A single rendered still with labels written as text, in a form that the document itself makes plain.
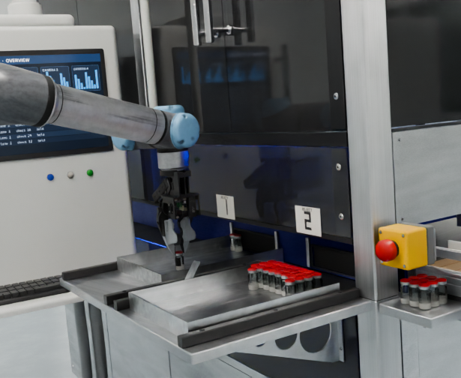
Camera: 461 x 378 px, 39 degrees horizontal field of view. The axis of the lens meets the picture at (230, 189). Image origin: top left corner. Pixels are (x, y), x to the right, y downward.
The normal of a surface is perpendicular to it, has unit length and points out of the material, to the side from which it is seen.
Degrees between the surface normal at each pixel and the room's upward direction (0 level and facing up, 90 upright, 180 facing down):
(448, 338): 90
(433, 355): 90
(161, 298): 90
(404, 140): 90
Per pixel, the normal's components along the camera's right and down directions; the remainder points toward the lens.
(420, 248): 0.53, 0.07
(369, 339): -0.84, 0.13
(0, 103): 0.17, 0.37
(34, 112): 0.45, 0.59
